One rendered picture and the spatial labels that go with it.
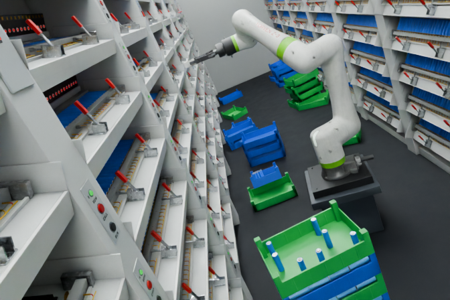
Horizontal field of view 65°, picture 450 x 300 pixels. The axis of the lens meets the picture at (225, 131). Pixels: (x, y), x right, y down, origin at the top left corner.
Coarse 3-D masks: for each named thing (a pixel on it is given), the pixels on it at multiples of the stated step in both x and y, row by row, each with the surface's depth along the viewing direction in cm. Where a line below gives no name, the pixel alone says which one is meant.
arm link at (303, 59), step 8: (288, 40) 158; (296, 40) 158; (280, 48) 159; (288, 48) 156; (296, 48) 154; (304, 48) 153; (312, 48) 154; (320, 48) 155; (280, 56) 161; (288, 56) 156; (296, 56) 153; (304, 56) 152; (312, 56) 152; (320, 56) 154; (288, 64) 159; (296, 64) 154; (304, 64) 152; (312, 64) 153; (320, 64) 158; (304, 72) 156
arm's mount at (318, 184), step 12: (360, 156) 182; (312, 168) 191; (360, 168) 171; (312, 180) 179; (324, 180) 174; (336, 180) 170; (348, 180) 165; (360, 180) 163; (372, 180) 162; (324, 192) 167; (336, 192) 166
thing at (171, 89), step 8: (152, 88) 192; (160, 88) 192; (168, 88) 193; (176, 88) 193; (176, 96) 186; (160, 104) 173; (168, 104) 172; (176, 104) 180; (168, 120) 148; (168, 128) 140
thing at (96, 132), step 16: (64, 80) 106; (96, 80) 120; (112, 80) 120; (128, 80) 120; (48, 96) 95; (64, 96) 104; (80, 96) 111; (96, 96) 108; (112, 96) 111; (128, 96) 107; (64, 112) 93; (80, 112) 93; (96, 112) 94; (112, 112) 97; (128, 112) 100; (64, 128) 81; (80, 128) 81; (96, 128) 80; (112, 128) 84; (80, 144) 63; (96, 144) 75; (112, 144) 82; (96, 160) 70; (96, 176) 70
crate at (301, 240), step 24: (312, 216) 118; (336, 216) 118; (264, 240) 117; (288, 240) 119; (312, 240) 116; (336, 240) 111; (360, 240) 107; (288, 264) 111; (312, 264) 107; (336, 264) 100; (288, 288) 99
